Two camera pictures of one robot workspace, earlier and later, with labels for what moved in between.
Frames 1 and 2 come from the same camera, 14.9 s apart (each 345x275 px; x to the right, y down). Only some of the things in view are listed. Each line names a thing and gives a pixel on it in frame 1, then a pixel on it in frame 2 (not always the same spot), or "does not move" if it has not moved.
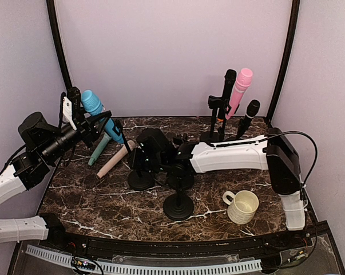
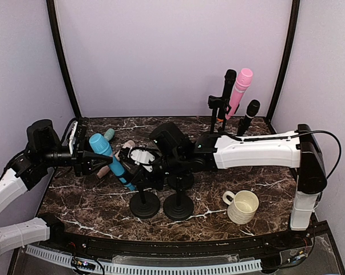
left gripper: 87,129 → 82,162
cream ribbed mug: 241,209 does not move
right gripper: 135,162 → 150,180
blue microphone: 94,104 → 99,144
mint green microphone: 106,140 → 108,134
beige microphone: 122,153 does not move
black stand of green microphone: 178,206 does not move
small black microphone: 252,110 does not move
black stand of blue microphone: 138,179 → 144,205
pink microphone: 243,82 does not move
